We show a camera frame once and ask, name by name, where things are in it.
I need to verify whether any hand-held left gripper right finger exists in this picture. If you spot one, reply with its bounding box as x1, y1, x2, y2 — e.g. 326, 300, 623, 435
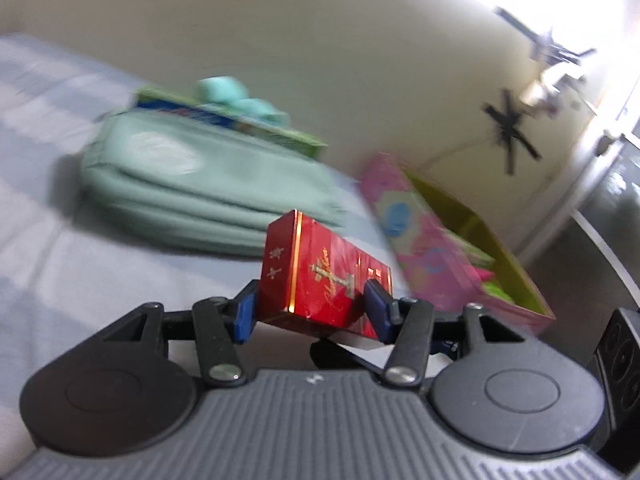
364, 280, 526, 388

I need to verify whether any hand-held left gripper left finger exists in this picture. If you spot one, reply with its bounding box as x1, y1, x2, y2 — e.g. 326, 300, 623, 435
102, 280, 261, 388

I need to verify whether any red gold-trimmed box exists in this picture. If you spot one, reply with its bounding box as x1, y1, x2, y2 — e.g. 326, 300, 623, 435
259, 210, 393, 353

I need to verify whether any pink floral storage box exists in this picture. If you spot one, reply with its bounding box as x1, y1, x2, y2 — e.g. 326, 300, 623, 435
357, 152, 557, 336

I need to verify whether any mint green fabric pouch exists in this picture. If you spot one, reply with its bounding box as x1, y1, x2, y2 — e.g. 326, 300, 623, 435
80, 112, 351, 258

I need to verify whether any green toothpaste box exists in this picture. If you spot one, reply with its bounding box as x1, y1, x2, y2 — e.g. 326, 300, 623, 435
135, 87, 328, 161

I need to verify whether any teal plush toy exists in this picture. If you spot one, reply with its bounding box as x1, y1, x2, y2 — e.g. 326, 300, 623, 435
195, 76, 291, 126

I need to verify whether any dark glossy cabinet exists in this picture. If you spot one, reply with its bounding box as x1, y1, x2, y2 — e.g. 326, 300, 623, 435
570, 137, 640, 306

